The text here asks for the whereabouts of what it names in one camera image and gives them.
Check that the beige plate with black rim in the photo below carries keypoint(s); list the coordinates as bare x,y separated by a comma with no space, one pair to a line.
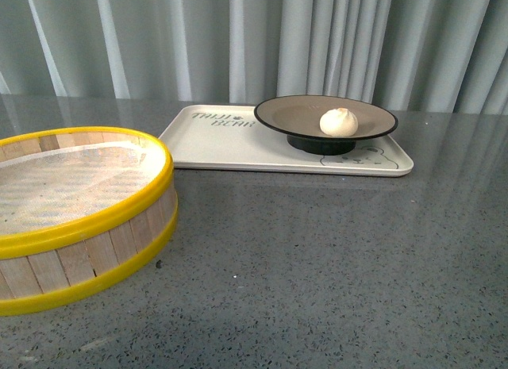
298,117

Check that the white steamed bun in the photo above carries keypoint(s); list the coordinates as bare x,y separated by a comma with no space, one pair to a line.
339,122

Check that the white bear print tray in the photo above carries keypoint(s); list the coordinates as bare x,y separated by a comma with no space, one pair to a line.
230,138

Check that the yellow rimmed wooden steamer basket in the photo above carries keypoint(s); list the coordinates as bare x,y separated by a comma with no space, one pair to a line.
58,265

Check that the white mesh steamer liner cloth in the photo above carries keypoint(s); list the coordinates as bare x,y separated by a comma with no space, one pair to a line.
50,188

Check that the grey pleated curtain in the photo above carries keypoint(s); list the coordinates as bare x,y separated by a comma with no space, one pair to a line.
424,55

